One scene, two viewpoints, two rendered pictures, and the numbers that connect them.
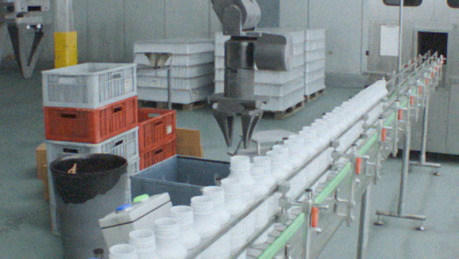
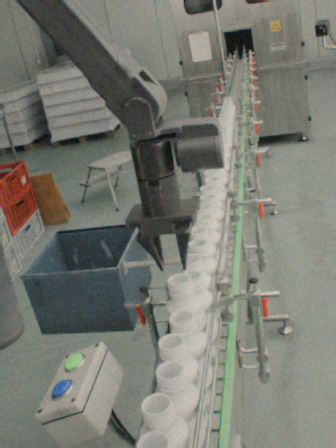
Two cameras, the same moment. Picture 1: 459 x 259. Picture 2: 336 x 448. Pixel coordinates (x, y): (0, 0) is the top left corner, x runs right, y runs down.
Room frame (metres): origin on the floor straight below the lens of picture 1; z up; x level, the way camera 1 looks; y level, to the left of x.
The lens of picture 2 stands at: (0.44, 0.10, 1.57)
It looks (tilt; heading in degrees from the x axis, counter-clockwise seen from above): 23 degrees down; 349
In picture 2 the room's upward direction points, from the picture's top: 11 degrees counter-clockwise
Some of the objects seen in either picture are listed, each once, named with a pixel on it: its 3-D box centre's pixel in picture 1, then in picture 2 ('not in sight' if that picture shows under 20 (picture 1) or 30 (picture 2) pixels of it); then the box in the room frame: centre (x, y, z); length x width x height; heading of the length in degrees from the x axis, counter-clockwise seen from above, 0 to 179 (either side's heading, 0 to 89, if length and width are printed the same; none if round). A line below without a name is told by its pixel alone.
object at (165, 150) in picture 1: (137, 156); (1, 212); (4.46, 0.70, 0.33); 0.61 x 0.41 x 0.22; 159
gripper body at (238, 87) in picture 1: (238, 86); (160, 197); (1.09, -0.02, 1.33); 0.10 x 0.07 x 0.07; 66
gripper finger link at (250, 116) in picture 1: (240, 124); (171, 241); (1.09, -0.03, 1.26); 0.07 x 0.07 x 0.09; 66
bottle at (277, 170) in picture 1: (273, 188); (204, 280); (1.25, -0.11, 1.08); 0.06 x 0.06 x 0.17
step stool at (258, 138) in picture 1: (263, 155); (112, 178); (5.00, -0.33, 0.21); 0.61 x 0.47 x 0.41; 29
